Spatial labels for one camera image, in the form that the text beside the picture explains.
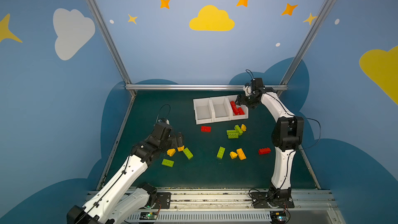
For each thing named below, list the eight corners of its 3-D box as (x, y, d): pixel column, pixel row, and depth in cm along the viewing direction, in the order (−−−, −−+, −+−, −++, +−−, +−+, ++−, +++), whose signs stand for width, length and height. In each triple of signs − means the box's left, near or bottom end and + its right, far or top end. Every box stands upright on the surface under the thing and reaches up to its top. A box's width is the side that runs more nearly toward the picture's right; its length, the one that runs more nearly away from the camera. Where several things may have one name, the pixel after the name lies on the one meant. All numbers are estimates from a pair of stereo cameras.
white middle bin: (213, 122, 105) (214, 117, 100) (209, 101, 117) (210, 96, 112) (230, 121, 106) (231, 116, 101) (224, 101, 118) (226, 95, 113)
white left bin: (195, 124, 104) (195, 119, 99) (193, 104, 115) (193, 99, 110) (213, 123, 105) (214, 117, 100) (209, 103, 116) (210, 97, 111)
